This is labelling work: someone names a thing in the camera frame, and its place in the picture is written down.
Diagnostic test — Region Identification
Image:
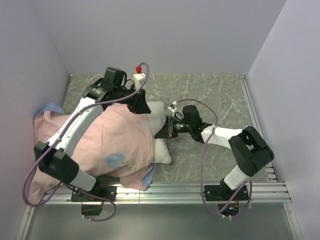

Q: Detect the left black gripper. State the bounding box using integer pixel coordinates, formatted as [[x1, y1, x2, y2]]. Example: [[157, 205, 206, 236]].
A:
[[113, 83, 152, 114]]

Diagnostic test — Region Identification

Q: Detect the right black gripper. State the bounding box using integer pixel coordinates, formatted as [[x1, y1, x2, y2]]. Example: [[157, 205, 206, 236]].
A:
[[155, 116, 193, 140]]

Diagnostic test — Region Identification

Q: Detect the white pillow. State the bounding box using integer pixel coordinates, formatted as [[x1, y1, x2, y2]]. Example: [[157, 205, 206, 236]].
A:
[[147, 101, 172, 165]]

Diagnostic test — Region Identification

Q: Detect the pink cartoon pillowcase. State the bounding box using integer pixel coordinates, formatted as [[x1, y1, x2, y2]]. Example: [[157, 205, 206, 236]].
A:
[[28, 104, 154, 204]]

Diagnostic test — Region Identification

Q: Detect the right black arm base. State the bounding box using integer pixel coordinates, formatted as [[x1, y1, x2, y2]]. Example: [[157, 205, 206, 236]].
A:
[[200, 181, 253, 221]]

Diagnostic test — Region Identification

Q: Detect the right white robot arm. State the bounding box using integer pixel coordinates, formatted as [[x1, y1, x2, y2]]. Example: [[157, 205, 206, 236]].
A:
[[155, 105, 275, 200]]

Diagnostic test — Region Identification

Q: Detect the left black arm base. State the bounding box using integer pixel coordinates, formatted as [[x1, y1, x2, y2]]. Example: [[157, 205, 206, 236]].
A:
[[67, 185, 117, 222]]

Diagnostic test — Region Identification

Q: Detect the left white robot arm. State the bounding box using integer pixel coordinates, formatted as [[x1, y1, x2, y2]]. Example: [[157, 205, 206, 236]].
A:
[[34, 65, 151, 201]]

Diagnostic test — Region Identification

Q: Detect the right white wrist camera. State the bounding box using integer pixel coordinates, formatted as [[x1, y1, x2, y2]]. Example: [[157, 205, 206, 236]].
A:
[[168, 101, 178, 116]]

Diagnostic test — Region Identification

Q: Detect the side aluminium rail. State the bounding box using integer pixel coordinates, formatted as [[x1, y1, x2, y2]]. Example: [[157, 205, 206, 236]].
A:
[[238, 75, 279, 183]]

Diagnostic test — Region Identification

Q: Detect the aluminium mounting rail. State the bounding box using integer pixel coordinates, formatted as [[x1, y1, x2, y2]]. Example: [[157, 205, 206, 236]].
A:
[[27, 181, 292, 206]]

